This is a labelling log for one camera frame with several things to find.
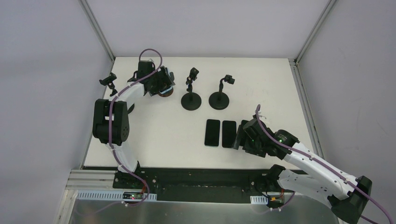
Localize left white cable duct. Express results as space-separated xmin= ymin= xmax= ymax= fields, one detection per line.
xmin=76 ymin=190 xmax=157 ymax=202

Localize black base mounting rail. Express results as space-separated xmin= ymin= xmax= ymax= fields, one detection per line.
xmin=113 ymin=168 xmax=281 ymax=203

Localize left aluminium frame post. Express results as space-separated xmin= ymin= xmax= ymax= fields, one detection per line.
xmin=79 ymin=0 xmax=116 ymax=64

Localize black phone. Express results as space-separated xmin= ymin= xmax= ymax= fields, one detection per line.
xmin=222 ymin=120 xmax=237 ymax=148
xmin=238 ymin=120 xmax=248 ymax=129

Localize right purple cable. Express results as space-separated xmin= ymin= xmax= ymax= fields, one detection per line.
xmin=255 ymin=104 xmax=394 ymax=224

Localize brown-base phone holder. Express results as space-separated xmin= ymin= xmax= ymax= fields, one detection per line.
xmin=158 ymin=72 xmax=175 ymax=97

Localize white cable duct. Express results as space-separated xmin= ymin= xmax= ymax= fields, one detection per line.
xmin=76 ymin=190 xmax=157 ymax=202
xmin=250 ymin=196 xmax=269 ymax=205

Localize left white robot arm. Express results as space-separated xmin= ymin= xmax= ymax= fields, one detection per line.
xmin=92 ymin=60 xmax=175 ymax=189

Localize black round-base phone stand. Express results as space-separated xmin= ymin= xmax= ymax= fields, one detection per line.
xmin=181 ymin=67 xmax=202 ymax=111

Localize right white cable duct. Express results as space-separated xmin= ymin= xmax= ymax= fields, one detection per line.
xmin=250 ymin=196 xmax=269 ymax=205

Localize teal phone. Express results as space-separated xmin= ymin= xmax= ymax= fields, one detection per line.
xmin=204 ymin=119 xmax=220 ymax=147

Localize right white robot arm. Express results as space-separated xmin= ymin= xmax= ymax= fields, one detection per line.
xmin=233 ymin=119 xmax=372 ymax=224

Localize right aluminium frame post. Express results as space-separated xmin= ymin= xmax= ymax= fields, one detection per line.
xmin=294 ymin=0 xmax=338 ymax=66

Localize aluminium frame post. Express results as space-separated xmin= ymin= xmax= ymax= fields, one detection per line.
xmin=294 ymin=0 xmax=338 ymax=66
xmin=79 ymin=0 xmax=116 ymax=64

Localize blue-cased phone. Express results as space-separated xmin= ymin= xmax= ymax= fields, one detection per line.
xmin=158 ymin=66 xmax=174 ymax=97

